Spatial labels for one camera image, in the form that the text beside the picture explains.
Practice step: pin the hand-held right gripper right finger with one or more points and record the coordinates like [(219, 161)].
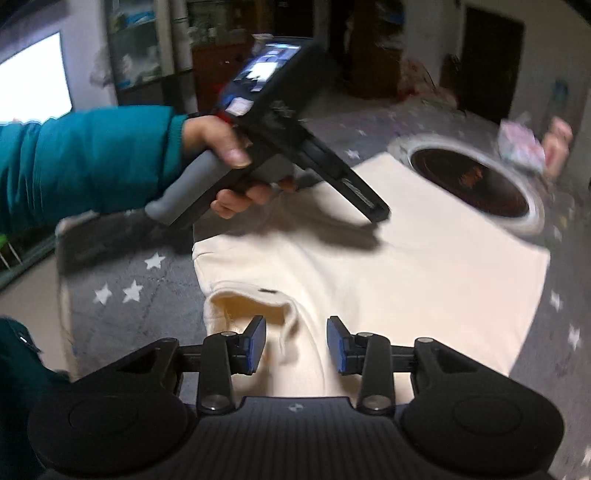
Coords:
[(335, 345)]

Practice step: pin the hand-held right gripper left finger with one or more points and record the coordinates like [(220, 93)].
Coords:
[(259, 342)]

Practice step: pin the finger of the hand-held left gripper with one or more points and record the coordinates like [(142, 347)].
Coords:
[(358, 194)]

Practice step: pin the cream sweatshirt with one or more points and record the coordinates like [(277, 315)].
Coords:
[(369, 272)]

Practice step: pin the person's left forearm teal sleeve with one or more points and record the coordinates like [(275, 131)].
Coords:
[(87, 161)]

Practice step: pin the person's left hand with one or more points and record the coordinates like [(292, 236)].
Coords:
[(205, 136)]

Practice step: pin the brown wooden cabinet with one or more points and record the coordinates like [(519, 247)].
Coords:
[(217, 74)]

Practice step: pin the round dark stove plate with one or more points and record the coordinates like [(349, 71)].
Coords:
[(468, 180)]

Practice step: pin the red floral cloth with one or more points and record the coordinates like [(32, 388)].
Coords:
[(418, 78)]

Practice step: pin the glass-door cabinet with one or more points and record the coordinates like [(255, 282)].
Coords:
[(138, 50)]

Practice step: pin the grey star-print blanket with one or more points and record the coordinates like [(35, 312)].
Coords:
[(129, 258)]

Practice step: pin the pastel patterned cloth bundle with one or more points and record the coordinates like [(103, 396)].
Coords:
[(521, 143)]

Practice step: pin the dark door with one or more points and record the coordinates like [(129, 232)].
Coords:
[(491, 64)]

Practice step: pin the pink cloth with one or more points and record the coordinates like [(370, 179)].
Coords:
[(558, 143)]

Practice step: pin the bright white screen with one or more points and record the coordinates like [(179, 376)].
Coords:
[(32, 83)]

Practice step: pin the person's teal jacket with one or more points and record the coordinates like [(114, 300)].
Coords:
[(18, 392)]

